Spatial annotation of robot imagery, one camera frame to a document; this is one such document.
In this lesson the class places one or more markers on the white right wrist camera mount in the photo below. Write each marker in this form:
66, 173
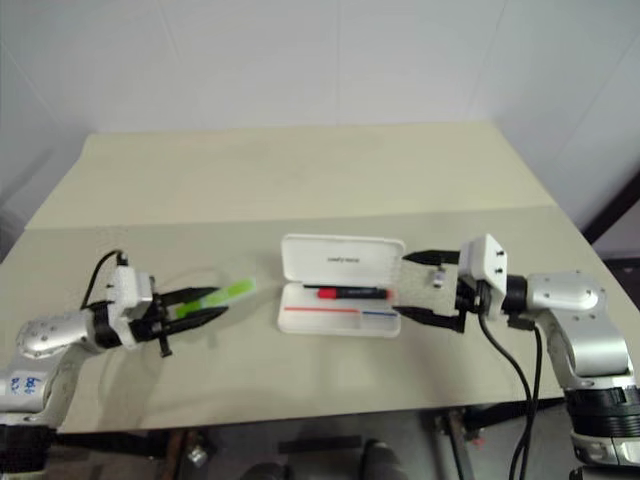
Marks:
482, 260

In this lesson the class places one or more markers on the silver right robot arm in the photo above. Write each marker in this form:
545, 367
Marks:
565, 295

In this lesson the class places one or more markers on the dark rounded shape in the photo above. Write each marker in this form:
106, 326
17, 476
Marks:
380, 460

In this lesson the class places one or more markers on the black diagonal frame bar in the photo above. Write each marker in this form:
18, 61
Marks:
612, 205

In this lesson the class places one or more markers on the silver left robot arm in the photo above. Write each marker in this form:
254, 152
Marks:
50, 335

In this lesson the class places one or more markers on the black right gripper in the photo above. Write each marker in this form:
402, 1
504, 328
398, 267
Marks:
470, 297

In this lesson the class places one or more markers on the green marker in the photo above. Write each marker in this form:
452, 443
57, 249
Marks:
235, 291

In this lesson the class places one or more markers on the metal table leg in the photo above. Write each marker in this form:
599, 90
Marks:
457, 445

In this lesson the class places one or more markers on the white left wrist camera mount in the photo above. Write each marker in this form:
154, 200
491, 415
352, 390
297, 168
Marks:
131, 290

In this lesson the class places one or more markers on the small grey white cap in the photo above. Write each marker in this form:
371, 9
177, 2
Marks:
438, 277

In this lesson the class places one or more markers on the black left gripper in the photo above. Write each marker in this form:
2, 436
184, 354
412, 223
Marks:
159, 325

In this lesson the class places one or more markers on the white plastic pencil case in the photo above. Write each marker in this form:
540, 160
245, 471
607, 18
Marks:
340, 320

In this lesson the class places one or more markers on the black table frame bar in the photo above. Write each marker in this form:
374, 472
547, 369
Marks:
110, 442

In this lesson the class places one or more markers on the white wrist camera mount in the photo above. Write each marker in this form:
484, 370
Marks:
131, 290
482, 260

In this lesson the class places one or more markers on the red and black marker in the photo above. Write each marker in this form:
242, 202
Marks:
350, 292

